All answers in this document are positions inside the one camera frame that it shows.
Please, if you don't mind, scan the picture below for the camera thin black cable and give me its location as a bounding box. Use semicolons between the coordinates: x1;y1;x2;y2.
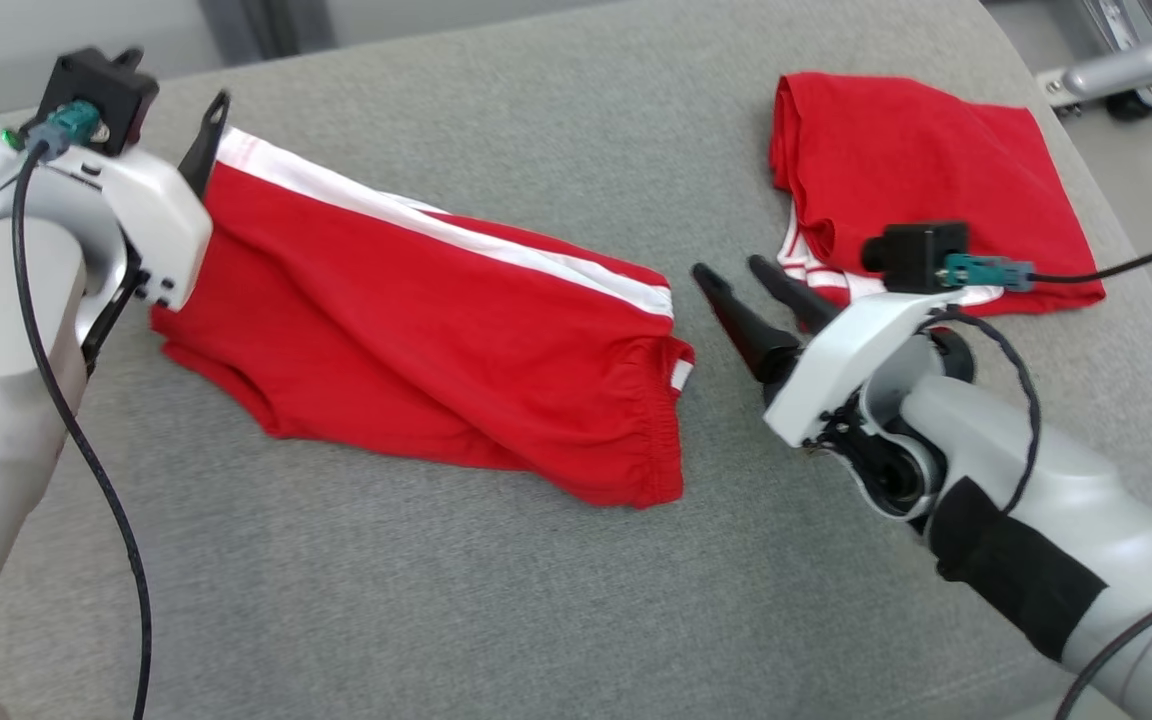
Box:
10;140;154;720
1030;232;1152;720

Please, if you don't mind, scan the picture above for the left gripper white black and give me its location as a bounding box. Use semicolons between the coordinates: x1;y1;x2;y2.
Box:
0;90;233;312

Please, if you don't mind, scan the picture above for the red white jersey shirt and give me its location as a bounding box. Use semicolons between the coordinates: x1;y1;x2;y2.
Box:
768;71;1108;320

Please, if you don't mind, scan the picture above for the red shorts white stripe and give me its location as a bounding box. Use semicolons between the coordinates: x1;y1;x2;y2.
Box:
148;125;698;512

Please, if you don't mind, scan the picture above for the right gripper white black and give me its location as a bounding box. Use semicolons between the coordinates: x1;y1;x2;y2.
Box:
690;254;979;448

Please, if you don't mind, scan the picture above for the left camera thin black cable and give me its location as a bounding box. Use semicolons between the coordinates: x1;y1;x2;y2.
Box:
10;140;154;720

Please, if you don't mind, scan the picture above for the right camera thin black cable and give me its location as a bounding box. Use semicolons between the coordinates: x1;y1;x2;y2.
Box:
1030;232;1152;720

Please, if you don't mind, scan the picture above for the grey metal partition post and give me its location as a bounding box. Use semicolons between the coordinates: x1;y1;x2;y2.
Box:
198;0;330;64

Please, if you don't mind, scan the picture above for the grey metal wheeled stand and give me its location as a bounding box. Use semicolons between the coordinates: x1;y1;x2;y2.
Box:
1034;0;1152;124

